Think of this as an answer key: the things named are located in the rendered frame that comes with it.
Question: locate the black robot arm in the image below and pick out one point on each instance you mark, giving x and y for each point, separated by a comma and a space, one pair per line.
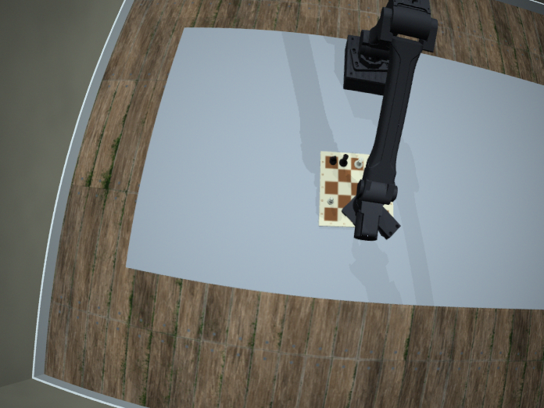
398, 57

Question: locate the brown and cream chessboard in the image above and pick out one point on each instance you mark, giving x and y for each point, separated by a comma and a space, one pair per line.
341, 184

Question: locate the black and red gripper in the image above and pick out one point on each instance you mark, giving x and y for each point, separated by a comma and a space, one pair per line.
350, 210

